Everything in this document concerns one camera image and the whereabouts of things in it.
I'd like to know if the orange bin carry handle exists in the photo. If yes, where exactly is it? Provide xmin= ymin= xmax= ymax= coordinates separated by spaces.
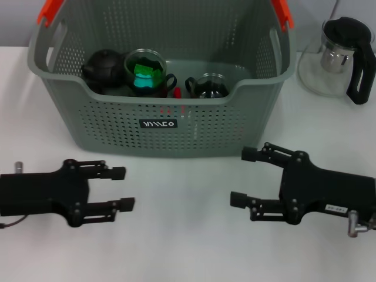
xmin=37 ymin=0 xmax=294 ymax=32

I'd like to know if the cyan square brick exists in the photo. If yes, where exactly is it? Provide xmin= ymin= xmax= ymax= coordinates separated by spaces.
xmin=133 ymin=75 xmax=156 ymax=91

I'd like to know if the glass teacup with black base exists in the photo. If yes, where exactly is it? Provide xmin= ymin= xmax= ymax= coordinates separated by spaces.
xmin=123 ymin=49 xmax=178 ymax=98
xmin=184 ymin=73 xmax=231 ymax=100

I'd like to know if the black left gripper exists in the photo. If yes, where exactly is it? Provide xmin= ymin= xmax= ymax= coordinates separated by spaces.
xmin=0 ymin=159 xmax=136 ymax=229

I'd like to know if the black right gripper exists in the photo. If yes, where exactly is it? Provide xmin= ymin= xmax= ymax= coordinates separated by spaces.
xmin=230 ymin=142 xmax=376 ymax=226

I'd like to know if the grey perforated storage bin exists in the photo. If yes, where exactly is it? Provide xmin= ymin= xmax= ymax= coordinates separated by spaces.
xmin=27 ymin=0 xmax=296 ymax=159

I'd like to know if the green notched brick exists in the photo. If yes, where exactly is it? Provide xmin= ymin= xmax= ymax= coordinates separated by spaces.
xmin=133 ymin=62 xmax=154 ymax=78

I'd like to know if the glass pitcher with black lid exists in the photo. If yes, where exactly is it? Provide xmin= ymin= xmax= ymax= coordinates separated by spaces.
xmin=297 ymin=16 xmax=376 ymax=106

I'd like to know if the black ceramic teapot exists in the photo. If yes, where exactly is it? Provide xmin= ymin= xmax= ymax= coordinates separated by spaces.
xmin=80 ymin=49 xmax=126 ymax=88

